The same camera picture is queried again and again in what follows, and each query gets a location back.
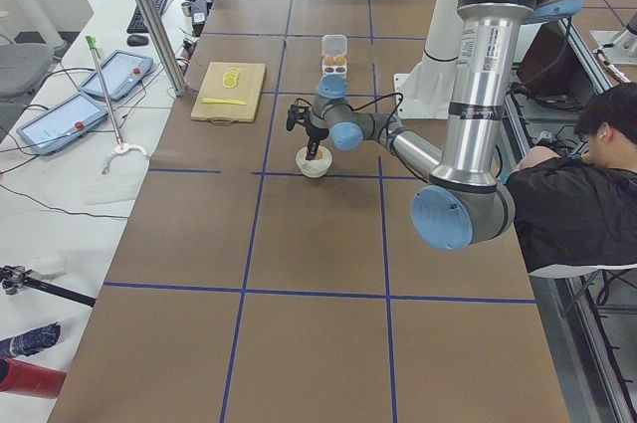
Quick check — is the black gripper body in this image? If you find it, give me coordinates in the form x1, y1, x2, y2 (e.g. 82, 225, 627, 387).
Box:
305, 117, 328, 153

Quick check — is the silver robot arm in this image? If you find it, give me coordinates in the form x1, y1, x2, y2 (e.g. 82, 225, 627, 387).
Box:
287, 0, 584, 250

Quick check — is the clear plastic egg box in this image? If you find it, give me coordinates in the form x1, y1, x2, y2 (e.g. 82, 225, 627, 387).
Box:
321, 34, 348, 78

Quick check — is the white ceramic bowl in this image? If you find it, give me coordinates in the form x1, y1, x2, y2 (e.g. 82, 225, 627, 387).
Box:
296, 145, 332, 178

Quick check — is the bamboo cutting board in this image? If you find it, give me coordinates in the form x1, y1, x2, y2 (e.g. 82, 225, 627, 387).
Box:
190, 62, 266, 122

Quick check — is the yellow plastic knife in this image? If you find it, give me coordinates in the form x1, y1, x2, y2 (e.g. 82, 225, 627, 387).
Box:
201, 98, 247, 106

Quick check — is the grabber reaching stick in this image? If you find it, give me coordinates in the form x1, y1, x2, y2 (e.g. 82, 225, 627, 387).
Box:
86, 35, 150, 175

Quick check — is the blue teach pendant far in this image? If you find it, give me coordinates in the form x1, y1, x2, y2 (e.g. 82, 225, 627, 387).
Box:
78, 50, 154, 102

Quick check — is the blue teach pendant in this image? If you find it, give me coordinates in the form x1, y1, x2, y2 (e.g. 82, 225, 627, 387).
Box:
17, 92, 107, 156
78, 50, 154, 102

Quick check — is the black computer mouse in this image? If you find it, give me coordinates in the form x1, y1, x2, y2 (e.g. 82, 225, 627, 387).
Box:
126, 34, 149, 47

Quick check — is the black keyboard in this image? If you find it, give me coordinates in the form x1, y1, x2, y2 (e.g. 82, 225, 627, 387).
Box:
125, 0, 172, 35

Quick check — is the blue teach pendant near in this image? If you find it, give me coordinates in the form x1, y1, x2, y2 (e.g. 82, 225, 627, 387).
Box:
17, 92, 107, 156

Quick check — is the seated person in black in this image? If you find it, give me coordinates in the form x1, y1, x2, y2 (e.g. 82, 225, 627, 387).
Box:
506, 83, 636, 278

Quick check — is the black tripod tool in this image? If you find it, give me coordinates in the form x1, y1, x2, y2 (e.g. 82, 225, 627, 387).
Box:
1, 266, 97, 308

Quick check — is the folded blue umbrella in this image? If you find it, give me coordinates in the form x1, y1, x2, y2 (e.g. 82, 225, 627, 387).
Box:
1, 322, 61, 358

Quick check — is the red bottle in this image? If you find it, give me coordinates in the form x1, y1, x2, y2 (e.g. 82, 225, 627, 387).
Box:
1, 358, 67, 399

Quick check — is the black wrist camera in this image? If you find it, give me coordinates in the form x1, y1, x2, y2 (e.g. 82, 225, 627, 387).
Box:
286, 105, 311, 131

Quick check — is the aluminium frame post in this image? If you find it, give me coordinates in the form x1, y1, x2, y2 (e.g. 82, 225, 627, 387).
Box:
135, 0, 186, 97

